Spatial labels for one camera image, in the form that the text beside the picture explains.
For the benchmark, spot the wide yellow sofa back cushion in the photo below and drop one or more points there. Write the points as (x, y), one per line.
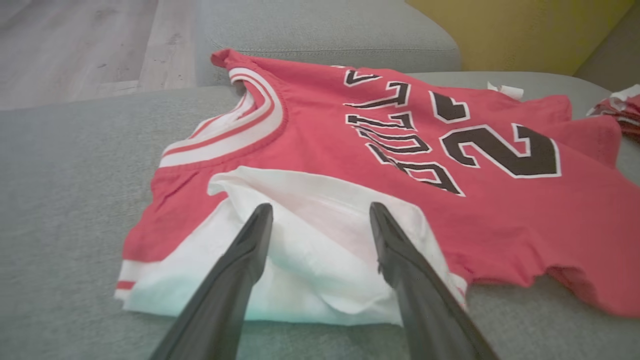
(510, 30)

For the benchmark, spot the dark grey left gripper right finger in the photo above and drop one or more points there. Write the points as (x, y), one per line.
(425, 310)

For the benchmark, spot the large grey sofa chaise cushion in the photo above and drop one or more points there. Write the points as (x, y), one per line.
(65, 200)

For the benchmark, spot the red white basketball jersey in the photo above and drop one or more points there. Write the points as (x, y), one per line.
(320, 140)

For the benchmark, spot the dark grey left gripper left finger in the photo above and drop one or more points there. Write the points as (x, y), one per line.
(220, 300)

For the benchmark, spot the grey sofa seat cushion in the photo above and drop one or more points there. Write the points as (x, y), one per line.
(320, 25)

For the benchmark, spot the red white-trimmed shorts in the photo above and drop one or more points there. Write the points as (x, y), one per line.
(620, 110)

